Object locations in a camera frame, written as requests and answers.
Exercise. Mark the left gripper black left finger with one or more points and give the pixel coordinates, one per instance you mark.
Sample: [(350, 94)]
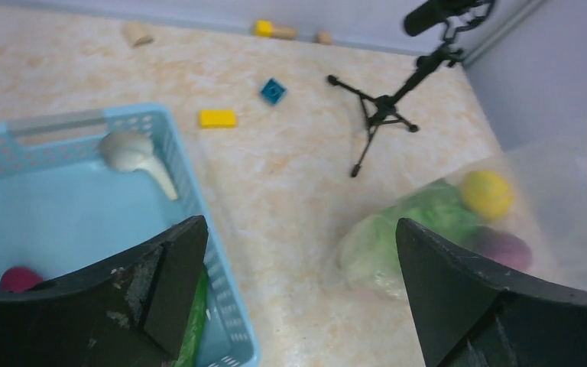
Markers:
[(130, 309)]

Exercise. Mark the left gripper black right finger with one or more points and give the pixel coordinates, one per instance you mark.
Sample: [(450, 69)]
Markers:
[(471, 311)]

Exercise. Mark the green cucumber toy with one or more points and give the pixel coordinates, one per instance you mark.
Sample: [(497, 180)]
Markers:
[(196, 323)]

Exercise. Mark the green lettuce toy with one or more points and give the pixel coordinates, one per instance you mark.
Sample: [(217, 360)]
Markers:
[(405, 233)]

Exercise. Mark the yellow lemon toy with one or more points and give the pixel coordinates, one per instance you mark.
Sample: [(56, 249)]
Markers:
[(487, 194)]

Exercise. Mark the clear zip top bag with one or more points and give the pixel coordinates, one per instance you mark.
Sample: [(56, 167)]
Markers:
[(525, 208)]

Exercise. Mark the red fruit toy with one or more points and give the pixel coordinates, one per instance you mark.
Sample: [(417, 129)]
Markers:
[(19, 279)]

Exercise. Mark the blue plastic basket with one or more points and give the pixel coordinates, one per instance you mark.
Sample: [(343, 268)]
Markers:
[(62, 208)]

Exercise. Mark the yellow block on table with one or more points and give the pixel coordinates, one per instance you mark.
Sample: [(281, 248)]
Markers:
[(217, 119)]

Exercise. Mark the blue square block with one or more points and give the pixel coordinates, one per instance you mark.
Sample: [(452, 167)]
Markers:
[(273, 92)]

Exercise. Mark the yellow wooden cylinder block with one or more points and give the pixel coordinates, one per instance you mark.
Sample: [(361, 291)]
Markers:
[(264, 28)]

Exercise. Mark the small wooden block back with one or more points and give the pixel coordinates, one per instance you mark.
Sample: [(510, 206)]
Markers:
[(323, 37)]

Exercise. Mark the wooden block near wall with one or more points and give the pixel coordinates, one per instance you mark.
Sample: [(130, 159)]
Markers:
[(136, 34)]

